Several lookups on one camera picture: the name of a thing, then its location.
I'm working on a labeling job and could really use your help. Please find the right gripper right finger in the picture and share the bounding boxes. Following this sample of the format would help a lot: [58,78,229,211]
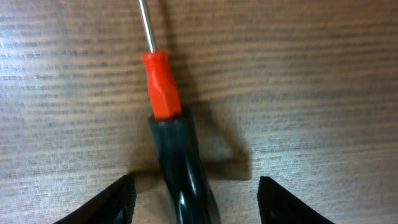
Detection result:
[257,176,333,224]

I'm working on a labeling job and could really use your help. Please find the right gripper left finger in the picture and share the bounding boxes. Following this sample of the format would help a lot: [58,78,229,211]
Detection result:
[55,175,137,224]

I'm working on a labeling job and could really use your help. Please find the black red handled screwdriver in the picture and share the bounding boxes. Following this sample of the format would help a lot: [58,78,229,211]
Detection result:
[138,0,221,223]

